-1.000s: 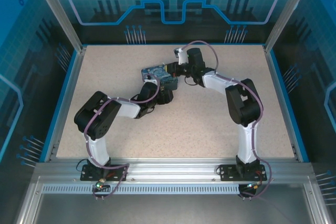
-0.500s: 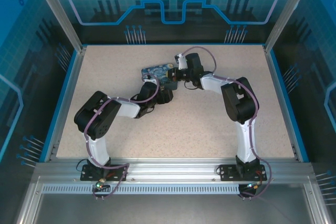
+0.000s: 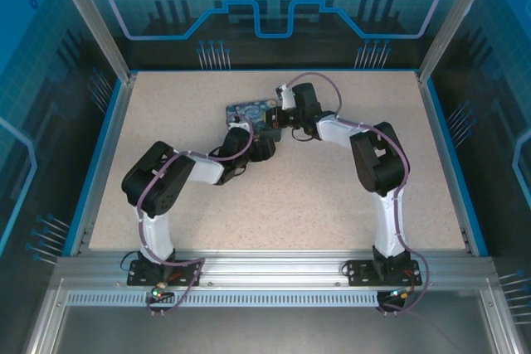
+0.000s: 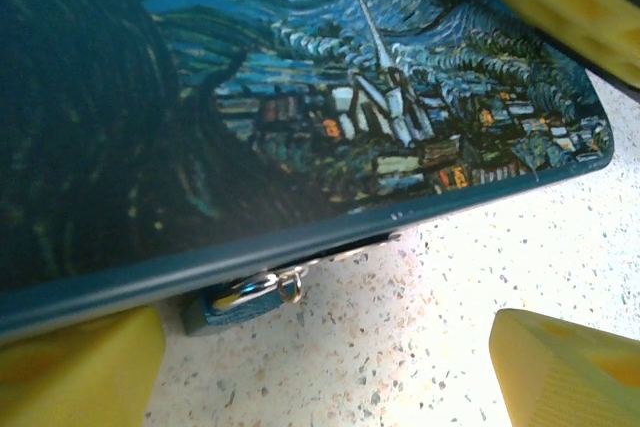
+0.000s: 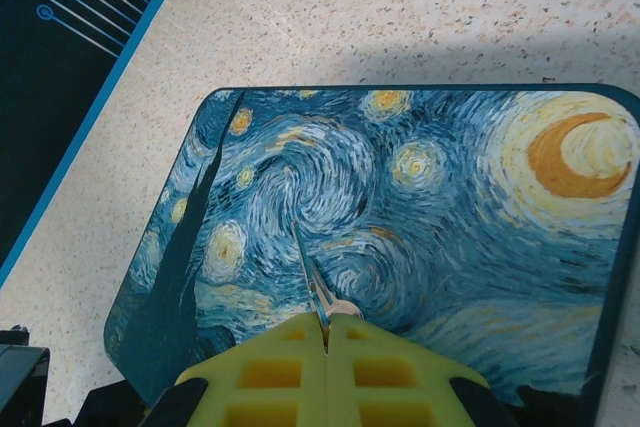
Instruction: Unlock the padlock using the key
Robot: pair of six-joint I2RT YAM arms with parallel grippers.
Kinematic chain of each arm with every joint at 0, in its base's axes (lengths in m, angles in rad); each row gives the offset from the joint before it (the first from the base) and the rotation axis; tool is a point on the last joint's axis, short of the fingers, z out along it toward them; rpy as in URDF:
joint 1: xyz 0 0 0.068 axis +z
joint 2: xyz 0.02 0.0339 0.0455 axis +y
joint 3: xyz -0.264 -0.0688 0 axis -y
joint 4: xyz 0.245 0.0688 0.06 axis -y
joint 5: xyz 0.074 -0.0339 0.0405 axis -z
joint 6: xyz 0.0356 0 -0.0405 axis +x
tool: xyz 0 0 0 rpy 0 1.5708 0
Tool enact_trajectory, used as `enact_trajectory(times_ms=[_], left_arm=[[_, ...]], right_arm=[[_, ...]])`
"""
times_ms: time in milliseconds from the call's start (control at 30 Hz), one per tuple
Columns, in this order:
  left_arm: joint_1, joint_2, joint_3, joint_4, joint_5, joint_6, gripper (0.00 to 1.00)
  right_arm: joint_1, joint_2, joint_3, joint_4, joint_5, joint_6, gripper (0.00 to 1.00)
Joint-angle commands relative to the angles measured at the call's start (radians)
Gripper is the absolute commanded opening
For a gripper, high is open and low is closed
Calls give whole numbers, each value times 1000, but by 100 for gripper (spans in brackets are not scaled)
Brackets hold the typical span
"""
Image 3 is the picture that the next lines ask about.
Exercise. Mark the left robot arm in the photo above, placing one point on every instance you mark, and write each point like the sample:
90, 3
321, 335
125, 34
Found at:
157, 180

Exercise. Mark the aluminium frame post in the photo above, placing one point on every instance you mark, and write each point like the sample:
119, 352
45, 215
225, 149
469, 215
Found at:
94, 18
456, 18

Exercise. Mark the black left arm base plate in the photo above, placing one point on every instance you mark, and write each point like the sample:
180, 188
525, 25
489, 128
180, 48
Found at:
186, 273

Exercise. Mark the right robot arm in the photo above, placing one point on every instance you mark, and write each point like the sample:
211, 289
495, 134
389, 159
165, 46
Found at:
379, 163

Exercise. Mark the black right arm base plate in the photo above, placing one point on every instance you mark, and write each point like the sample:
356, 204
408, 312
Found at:
361, 273

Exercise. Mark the starry night tin box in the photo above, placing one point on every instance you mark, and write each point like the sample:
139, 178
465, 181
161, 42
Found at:
249, 111

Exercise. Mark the small connector with LED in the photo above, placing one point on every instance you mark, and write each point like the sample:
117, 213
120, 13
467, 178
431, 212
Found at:
157, 291
402, 292

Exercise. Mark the aluminium side rail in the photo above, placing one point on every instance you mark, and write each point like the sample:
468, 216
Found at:
104, 163
448, 163

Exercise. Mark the grey metal panel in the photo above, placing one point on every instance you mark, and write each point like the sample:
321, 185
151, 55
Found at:
269, 331

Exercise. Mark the aluminium mounting rail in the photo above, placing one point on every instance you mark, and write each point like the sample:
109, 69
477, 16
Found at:
269, 267

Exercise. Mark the blue table edge trim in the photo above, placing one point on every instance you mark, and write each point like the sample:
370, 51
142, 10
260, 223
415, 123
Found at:
290, 69

